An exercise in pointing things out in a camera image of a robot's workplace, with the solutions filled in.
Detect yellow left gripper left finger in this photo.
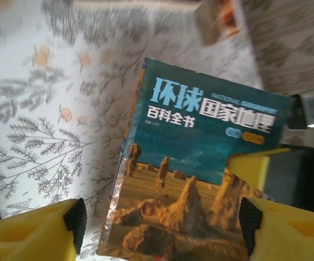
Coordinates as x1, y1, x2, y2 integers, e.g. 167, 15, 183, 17
0, 198, 89, 261

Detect teal desert cover geography book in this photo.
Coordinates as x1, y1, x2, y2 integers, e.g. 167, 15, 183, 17
97, 57, 298, 258

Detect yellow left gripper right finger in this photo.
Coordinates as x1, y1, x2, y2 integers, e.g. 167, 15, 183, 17
240, 197, 314, 261

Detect orange cover paperback book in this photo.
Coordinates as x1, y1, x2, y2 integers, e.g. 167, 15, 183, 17
194, 0, 246, 46

